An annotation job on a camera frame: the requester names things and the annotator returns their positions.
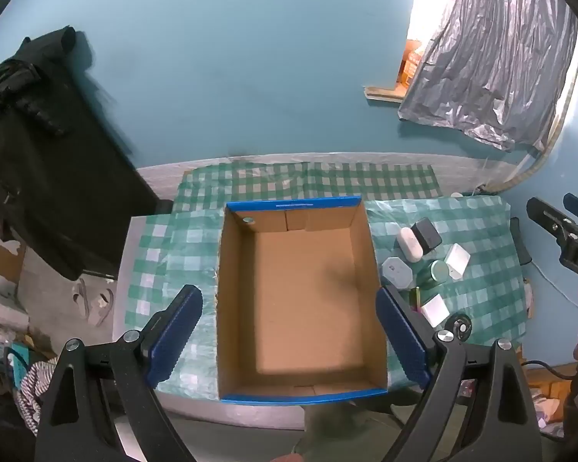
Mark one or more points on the olive green trousers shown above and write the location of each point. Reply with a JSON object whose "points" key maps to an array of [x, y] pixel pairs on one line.
{"points": [[347, 433]]}

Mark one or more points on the black cube box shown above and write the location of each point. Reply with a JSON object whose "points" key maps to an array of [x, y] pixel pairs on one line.
{"points": [[428, 236]]}

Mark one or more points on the white rectangular box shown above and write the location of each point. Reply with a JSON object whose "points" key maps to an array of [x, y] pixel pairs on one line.
{"points": [[435, 310], [457, 259]]}

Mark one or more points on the striped cloth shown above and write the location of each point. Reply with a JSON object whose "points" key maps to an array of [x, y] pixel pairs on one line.
{"points": [[33, 390]]}

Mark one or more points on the silver crinkled tarp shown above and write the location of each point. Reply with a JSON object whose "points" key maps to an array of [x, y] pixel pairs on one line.
{"points": [[486, 57]]}

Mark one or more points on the blue-rimmed cardboard box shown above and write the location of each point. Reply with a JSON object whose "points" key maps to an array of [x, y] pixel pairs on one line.
{"points": [[308, 298]]}

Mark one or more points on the green metallic cylinder can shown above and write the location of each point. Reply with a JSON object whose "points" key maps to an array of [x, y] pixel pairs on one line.
{"points": [[436, 272]]}

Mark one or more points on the white octagonal box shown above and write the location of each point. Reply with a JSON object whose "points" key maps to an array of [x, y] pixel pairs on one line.
{"points": [[397, 272]]}

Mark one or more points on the black round fan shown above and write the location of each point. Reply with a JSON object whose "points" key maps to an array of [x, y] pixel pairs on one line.
{"points": [[460, 325]]}

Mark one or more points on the black hanging cloth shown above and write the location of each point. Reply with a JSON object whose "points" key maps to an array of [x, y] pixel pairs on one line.
{"points": [[53, 154]]}

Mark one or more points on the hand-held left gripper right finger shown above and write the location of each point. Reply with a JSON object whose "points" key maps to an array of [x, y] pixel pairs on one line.
{"points": [[402, 339]]}

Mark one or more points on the white oval case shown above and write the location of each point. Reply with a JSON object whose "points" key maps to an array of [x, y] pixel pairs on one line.
{"points": [[408, 245]]}

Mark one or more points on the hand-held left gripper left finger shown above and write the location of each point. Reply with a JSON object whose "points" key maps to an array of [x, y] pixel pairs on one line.
{"points": [[173, 337]]}

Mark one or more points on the orange box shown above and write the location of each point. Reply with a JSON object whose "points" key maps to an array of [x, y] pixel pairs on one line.
{"points": [[410, 65]]}

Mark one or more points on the wooden board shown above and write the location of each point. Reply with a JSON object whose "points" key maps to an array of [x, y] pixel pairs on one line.
{"points": [[383, 95]]}

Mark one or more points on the green checkered tablecloth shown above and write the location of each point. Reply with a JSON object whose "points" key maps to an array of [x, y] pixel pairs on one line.
{"points": [[173, 260]]}

